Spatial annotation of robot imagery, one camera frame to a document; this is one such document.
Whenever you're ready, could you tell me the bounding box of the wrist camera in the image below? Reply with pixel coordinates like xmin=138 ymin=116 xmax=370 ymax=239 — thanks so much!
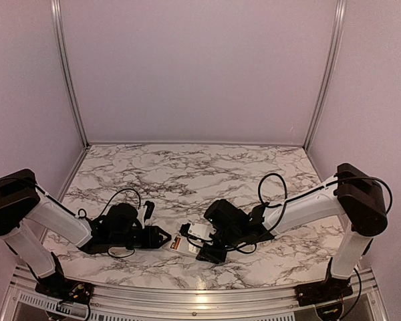
xmin=179 ymin=223 xmax=216 ymax=241
xmin=137 ymin=201 xmax=155 ymax=229

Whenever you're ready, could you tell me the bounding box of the white remote control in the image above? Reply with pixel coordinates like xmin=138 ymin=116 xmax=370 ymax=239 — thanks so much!
xmin=165 ymin=235 xmax=200 ymax=257

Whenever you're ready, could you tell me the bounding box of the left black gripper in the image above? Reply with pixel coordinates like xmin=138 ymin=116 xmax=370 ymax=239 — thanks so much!
xmin=110 ymin=225 xmax=172 ymax=249

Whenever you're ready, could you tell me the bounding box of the left aluminium corner post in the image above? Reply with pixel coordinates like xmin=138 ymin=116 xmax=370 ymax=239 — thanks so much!
xmin=51 ymin=0 xmax=90 ymax=149

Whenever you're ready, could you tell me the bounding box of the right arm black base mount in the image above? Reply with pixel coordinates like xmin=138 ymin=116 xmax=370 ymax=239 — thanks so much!
xmin=295 ymin=281 xmax=353 ymax=306

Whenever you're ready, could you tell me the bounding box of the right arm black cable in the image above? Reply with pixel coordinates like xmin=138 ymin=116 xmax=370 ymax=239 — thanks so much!
xmin=185 ymin=172 xmax=394 ymax=255

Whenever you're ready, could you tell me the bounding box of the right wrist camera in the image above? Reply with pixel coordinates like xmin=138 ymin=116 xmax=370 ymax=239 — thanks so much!
xmin=179 ymin=223 xmax=216 ymax=241

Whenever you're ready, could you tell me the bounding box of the orange AA battery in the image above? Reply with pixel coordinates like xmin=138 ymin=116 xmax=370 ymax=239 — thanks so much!
xmin=170 ymin=236 xmax=181 ymax=251

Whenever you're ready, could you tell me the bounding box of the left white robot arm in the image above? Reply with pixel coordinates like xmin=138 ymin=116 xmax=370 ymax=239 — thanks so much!
xmin=0 ymin=169 xmax=171 ymax=298

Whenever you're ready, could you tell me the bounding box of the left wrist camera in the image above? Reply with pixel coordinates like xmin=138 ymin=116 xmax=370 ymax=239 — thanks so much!
xmin=137 ymin=201 xmax=155 ymax=229

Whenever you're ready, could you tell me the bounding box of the right aluminium corner post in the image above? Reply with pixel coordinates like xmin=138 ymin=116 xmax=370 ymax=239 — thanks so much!
xmin=303 ymin=0 xmax=347 ymax=154

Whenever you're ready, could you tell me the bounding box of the aluminium corner post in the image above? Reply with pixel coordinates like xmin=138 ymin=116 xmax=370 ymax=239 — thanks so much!
xmin=51 ymin=0 xmax=90 ymax=149
xmin=303 ymin=0 xmax=347 ymax=154

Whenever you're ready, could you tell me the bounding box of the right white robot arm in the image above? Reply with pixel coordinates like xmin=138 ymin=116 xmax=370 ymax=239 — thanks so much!
xmin=197 ymin=163 xmax=393 ymax=300

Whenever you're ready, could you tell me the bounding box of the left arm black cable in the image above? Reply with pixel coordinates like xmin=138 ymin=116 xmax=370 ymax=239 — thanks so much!
xmin=0 ymin=177 xmax=143 ymax=258

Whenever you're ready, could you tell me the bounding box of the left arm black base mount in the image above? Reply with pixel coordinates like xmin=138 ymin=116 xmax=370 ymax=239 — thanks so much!
xmin=35 ymin=278 xmax=94 ymax=304

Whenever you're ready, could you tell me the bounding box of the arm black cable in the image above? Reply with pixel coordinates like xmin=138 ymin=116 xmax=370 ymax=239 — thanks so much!
xmin=0 ymin=177 xmax=143 ymax=258
xmin=185 ymin=172 xmax=394 ymax=255

